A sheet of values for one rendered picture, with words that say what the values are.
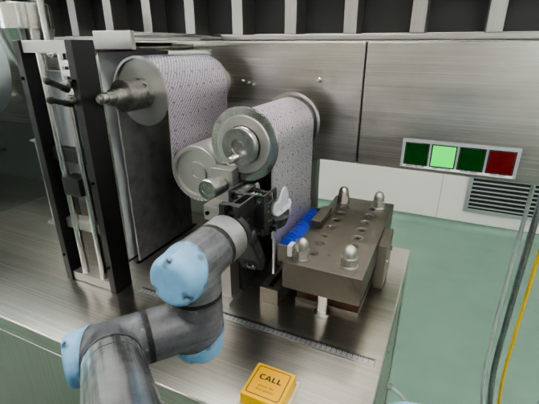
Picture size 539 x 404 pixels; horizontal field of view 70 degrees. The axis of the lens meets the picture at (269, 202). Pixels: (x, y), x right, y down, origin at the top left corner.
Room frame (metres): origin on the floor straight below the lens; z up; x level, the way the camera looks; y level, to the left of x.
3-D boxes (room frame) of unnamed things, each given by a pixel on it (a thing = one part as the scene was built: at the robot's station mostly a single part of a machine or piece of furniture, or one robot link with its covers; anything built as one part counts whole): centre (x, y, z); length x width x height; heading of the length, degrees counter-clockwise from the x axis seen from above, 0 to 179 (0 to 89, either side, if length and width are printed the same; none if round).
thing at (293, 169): (0.83, -0.06, 1.15); 0.23 x 0.01 x 0.18; 155
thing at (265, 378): (0.46, 0.00, 0.91); 0.07 x 0.07 x 0.02; 65
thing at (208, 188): (0.69, 0.11, 1.18); 0.04 x 0.02 x 0.04; 65
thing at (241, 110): (0.74, 0.05, 1.25); 0.15 x 0.01 x 0.15; 65
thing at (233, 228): (0.54, 0.08, 1.14); 0.08 x 0.05 x 0.08; 65
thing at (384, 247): (0.79, -0.27, 0.97); 0.10 x 0.03 x 0.11; 155
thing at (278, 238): (0.83, -0.06, 1.01); 0.23 x 0.01 x 0.09; 155
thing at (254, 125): (0.85, 0.00, 1.25); 0.26 x 0.12 x 0.12; 155
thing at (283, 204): (0.70, -0.03, 1.15); 0.09 x 0.03 x 0.06; 146
